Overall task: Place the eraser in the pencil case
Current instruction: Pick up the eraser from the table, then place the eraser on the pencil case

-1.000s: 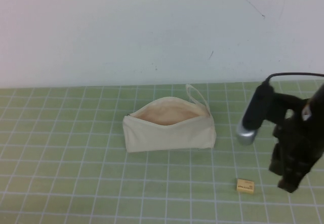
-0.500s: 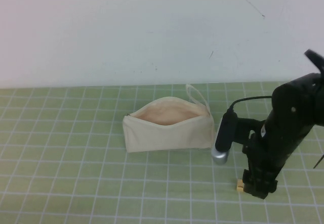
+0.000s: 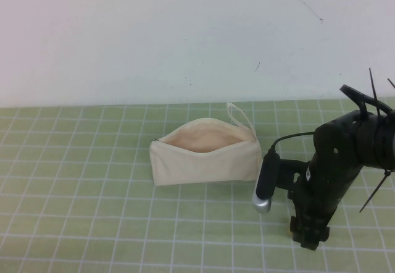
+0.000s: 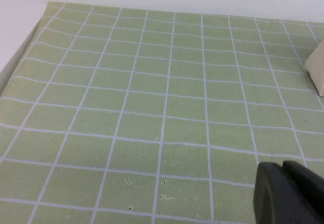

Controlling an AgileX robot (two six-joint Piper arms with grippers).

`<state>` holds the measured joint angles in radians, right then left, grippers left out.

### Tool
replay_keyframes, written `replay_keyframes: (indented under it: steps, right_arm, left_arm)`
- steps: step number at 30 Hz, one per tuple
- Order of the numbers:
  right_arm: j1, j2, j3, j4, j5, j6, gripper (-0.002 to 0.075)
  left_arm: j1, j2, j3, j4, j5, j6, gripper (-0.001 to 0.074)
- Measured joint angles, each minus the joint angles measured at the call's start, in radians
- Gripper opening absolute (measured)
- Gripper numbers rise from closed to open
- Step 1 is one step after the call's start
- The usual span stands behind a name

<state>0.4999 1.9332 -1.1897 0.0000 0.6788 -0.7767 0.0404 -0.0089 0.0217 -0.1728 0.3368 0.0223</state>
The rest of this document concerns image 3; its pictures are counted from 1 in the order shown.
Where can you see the cream fabric pencil case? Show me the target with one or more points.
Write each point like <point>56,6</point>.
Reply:
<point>203,168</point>

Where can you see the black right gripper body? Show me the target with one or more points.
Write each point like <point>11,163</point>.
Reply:
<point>330,168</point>

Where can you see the black zip tie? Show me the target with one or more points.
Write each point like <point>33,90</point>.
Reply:
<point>375,191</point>
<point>391,83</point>
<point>374,90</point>

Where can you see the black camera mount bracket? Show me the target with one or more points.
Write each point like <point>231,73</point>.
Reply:
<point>290,174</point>

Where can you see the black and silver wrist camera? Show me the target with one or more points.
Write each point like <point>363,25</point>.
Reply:
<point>267,180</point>

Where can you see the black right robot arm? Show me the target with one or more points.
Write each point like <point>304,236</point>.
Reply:
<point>375,140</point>

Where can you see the green grid cutting mat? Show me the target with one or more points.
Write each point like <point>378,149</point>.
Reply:
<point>92,223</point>

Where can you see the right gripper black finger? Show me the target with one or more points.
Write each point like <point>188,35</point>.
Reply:
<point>314,237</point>
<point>297,228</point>

